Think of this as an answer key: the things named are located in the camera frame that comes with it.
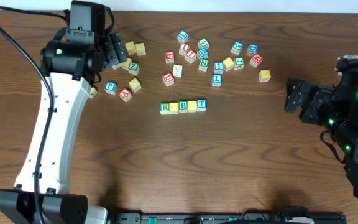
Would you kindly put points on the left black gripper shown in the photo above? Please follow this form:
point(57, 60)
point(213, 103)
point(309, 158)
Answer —
point(114, 51)

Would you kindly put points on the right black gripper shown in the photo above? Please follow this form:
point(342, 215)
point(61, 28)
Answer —
point(314, 91)

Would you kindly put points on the yellow C block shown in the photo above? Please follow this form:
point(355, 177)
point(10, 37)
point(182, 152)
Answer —
point(135, 85)

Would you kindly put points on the green R block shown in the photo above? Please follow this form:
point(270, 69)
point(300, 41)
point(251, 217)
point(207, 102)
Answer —
point(164, 108)

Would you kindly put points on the yellow O block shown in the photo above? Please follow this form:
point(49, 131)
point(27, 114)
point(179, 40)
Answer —
point(174, 108)
point(192, 106)

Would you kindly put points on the green B block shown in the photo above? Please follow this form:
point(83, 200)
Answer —
point(183, 106)

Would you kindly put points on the blue T block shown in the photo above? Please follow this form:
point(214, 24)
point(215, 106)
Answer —
point(201, 105)

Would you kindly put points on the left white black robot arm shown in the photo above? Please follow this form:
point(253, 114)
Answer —
point(41, 192)

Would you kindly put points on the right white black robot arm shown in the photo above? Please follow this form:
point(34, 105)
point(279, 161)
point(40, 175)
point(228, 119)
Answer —
point(336, 109)

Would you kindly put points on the green L block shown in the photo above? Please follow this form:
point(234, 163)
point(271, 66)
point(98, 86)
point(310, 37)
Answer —
point(116, 66)

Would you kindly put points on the yellow S block lower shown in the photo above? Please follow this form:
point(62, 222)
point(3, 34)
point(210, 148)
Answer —
point(125, 65)

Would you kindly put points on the yellow s block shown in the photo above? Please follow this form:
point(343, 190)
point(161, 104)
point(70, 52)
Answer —
point(140, 49)
point(125, 65)

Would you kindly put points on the yellow W block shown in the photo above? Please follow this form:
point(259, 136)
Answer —
point(131, 48)

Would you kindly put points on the green Z block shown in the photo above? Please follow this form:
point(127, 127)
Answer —
point(134, 68)

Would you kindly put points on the yellow S block upper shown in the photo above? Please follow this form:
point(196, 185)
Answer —
point(140, 49)

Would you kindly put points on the blue P block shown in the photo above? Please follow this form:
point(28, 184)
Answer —
point(110, 88)

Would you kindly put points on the red A block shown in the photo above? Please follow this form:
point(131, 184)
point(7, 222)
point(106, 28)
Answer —
point(125, 94)

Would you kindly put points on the yellow K block left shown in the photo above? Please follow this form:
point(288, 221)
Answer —
point(93, 92)

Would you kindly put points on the yellow k block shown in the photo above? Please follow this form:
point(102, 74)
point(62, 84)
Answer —
point(264, 75)
point(93, 92)

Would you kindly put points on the yellow K block right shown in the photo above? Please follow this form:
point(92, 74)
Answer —
point(264, 75)

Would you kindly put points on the red E block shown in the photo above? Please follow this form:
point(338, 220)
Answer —
point(169, 57)

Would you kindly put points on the red U block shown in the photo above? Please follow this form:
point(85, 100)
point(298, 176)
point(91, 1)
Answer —
point(168, 79)

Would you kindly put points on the white bee picture block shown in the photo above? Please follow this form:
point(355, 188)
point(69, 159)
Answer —
point(177, 70)

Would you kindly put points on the red M block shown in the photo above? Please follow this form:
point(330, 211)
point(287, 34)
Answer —
point(255, 60)

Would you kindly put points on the red H block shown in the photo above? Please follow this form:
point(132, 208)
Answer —
point(183, 49)

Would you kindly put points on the blue L block top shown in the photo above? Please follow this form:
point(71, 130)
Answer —
point(182, 36)

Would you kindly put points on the blue l block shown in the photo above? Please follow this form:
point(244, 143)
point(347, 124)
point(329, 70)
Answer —
point(217, 80)
point(182, 36)

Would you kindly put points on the red I block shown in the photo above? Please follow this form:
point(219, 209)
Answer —
point(190, 56)

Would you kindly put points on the blue D block right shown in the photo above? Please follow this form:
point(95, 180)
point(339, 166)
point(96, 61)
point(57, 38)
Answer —
point(252, 50)

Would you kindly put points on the blue d block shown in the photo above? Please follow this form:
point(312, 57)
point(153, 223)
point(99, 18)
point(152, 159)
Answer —
point(252, 50)
point(202, 53)

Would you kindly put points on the green J block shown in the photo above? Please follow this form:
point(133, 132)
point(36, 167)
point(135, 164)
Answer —
point(239, 63)

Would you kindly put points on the blue D block centre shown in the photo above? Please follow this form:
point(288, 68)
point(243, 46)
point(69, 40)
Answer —
point(202, 53)

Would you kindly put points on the green 4 block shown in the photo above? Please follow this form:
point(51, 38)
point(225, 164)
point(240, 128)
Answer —
point(203, 43)

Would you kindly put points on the green N block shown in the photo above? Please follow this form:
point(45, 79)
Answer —
point(203, 65)

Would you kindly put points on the yellow block centre right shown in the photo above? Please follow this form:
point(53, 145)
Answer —
point(228, 64)

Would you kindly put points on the blue L block lower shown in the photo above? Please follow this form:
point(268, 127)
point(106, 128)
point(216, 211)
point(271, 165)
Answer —
point(217, 80)

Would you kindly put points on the blue 2 block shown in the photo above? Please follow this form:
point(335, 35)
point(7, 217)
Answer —
point(218, 68)

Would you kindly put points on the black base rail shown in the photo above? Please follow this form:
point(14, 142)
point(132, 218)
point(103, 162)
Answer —
point(286, 215)

